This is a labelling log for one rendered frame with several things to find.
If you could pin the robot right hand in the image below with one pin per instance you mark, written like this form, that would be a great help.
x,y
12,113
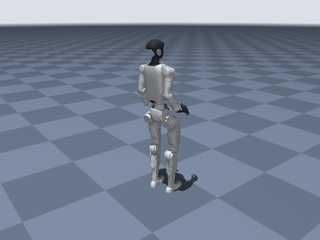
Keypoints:
x,y
184,109

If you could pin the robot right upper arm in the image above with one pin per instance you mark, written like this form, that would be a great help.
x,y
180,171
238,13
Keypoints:
x,y
169,74

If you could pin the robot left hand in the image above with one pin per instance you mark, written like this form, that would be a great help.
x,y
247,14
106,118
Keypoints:
x,y
165,105

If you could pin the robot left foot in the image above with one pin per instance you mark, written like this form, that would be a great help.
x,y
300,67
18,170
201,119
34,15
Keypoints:
x,y
154,183

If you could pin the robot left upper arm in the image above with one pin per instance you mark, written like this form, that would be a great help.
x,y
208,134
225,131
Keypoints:
x,y
141,80

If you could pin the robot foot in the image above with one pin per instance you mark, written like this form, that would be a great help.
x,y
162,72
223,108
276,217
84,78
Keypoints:
x,y
154,183
177,184

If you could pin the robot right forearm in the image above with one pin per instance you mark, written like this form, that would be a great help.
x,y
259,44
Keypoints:
x,y
173,103

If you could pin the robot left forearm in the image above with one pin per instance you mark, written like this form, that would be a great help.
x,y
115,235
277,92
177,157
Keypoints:
x,y
146,100

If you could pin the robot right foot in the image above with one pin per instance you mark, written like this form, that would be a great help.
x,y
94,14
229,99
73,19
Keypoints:
x,y
177,184

